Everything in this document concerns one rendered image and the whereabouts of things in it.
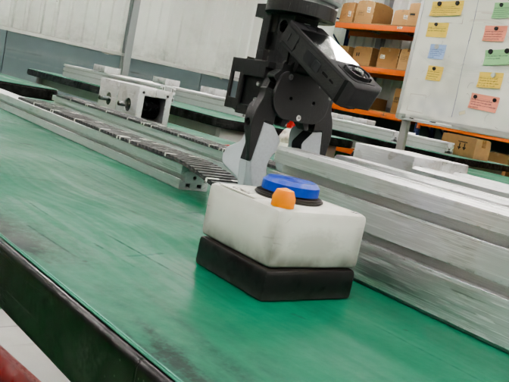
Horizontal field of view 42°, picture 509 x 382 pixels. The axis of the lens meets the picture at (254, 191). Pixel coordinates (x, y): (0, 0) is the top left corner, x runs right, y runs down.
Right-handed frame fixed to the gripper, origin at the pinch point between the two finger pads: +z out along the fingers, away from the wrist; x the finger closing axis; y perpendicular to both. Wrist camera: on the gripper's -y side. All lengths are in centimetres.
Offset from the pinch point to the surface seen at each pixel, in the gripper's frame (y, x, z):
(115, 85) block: 102, -29, -6
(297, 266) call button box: -20.6, 14.6, -0.3
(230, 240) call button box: -16.4, 17.1, -0.6
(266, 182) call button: -16.4, 15.0, -4.8
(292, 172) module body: -6.2, 4.0, -4.3
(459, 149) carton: 249, -376, -2
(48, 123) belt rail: 60, 2, 1
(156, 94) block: 88, -33, -6
